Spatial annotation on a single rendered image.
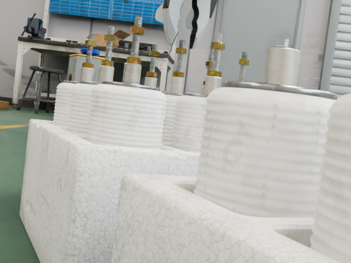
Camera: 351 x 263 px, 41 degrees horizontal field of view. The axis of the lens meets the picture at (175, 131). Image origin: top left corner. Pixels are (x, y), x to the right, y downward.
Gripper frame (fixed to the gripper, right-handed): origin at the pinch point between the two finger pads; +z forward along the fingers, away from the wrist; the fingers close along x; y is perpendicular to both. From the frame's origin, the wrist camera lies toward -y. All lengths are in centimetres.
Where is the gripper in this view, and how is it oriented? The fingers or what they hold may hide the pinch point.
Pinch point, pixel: (184, 38)
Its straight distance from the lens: 76.6
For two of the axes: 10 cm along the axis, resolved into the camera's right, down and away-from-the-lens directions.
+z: -1.3, 9.9, 0.5
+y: -4.9, -1.1, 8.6
